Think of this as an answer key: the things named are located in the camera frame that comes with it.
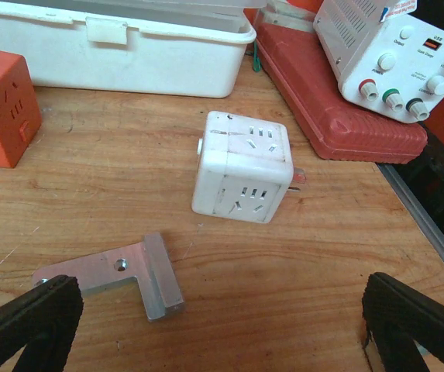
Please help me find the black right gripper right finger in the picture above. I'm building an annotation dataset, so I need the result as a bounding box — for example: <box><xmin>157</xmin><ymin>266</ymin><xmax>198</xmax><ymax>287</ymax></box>
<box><xmin>362</xmin><ymin>272</ymin><xmax>444</xmax><ymax>371</ymax></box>

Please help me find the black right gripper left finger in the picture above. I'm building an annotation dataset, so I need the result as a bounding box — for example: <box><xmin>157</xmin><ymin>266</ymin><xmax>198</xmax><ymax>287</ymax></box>
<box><xmin>0</xmin><ymin>275</ymin><xmax>84</xmax><ymax>371</ymax></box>

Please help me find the red plastic tool case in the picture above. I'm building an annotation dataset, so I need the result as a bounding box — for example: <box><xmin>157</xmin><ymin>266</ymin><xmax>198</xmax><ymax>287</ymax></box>
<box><xmin>253</xmin><ymin>6</ymin><xmax>428</xmax><ymax>164</ymax></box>

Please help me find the white cube power socket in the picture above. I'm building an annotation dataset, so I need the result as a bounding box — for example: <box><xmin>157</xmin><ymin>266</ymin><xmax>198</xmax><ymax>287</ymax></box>
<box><xmin>191</xmin><ymin>111</ymin><xmax>306</xmax><ymax>223</ymax></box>

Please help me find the orange cube power socket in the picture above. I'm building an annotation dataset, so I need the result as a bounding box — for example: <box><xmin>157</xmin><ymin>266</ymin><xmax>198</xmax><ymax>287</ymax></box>
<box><xmin>0</xmin><ymin>51</ymin><xmax>42</xmax><ymax>168</ymax></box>

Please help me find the white bench power supply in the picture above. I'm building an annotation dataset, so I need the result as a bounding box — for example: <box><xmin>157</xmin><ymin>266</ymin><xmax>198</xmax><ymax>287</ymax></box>
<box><xmin>313</xmin><ymin>0</ymin><xmax>444</xmax><ymax>123</ymax></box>

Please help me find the white plastic storage box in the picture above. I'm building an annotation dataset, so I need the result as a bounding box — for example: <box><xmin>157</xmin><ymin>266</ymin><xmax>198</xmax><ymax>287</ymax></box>
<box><xmin>0</xmin><ymin>1</ymin><xmax>264</xmax><ymax>98</ymax></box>

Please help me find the aluminium L bracket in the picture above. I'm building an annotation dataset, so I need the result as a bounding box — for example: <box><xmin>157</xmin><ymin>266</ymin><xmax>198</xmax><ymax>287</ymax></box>
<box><xmin>32</xmin><ymin>232</ymin><xmax>184</xmax><ymax>322</ymax></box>

